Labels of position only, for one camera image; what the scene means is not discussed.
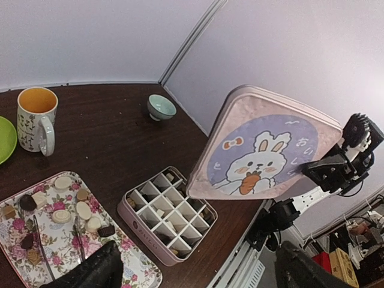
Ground front aluminium rail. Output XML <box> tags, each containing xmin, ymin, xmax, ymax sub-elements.
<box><xmin>207</xmin><ymin>200</ymin><xmax>274</xmax><ymax>287</ymax></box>

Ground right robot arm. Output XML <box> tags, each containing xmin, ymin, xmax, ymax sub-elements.
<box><xmin>245</xmin><ymin>146</ymin><xmax>375</xmax><ymax>251</ymax></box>

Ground metal serving tongs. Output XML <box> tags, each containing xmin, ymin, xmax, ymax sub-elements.
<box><xmin>32</xmin><ymin>210</ymin><xmax>86</xmax><ymax>281</ymax></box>

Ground green plate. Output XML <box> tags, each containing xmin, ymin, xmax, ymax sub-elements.
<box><xmin>0</xmin><ymin>116</ymin><xmax>17</xmax><ymax>164</ymax></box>

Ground pink divided tin box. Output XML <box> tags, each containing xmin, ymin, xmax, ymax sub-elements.
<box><xmin>117</xmin><ymin>166</ymin><xmax>218</xmax><ymax>267</ymax></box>

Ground right aluminium frame post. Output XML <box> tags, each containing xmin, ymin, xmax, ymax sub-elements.
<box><xmin>158</xmin><ymin>0</ymin><xmax>228</xmax><ymax>86</ymax></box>

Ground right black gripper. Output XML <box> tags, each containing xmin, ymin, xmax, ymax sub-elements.
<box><xmin>301</xmin><ymin>145</ymin><xmax>371</xmax><ymax>194</ymax></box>

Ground floral white mug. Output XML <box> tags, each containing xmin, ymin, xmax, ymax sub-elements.
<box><xmin>17</xmin><ymin>87</ymin><xmax>59</xmax><ymax>157</ymax></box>

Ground pale blue tea bowl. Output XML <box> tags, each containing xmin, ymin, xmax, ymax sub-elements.
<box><xmin>147</xmin><ymin>94</ymin><xmax>177</xmax><ymax>121</ymax></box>

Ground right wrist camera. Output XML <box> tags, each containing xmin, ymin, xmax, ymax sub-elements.
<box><xmin>341</xmin><ymin>113</ymin><xmax>383</xmax><ymax>155</ymax></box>

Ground floral pink tray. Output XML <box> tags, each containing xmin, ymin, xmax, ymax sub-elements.
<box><xmin>1</xmin><ymin>171</ymin><xmax>163</xmax><ymax>287</ymax></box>

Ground pink rabbit tin lid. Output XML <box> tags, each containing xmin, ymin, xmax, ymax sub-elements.
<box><xmin>187</xmin><ymin>85</ymin><xmax>343</xmax><ymax>200</ymax></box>

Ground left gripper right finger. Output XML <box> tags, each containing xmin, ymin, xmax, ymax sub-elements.
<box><xmin>275</xmin><ymin>241</ymin><xmax>350</xmax><ymax>288</ymax></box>

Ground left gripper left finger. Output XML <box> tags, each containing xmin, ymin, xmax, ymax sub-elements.
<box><xmin>41</xmin><ymin>241</ymin><xmax>124</xmax><ymax>288</ymax></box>

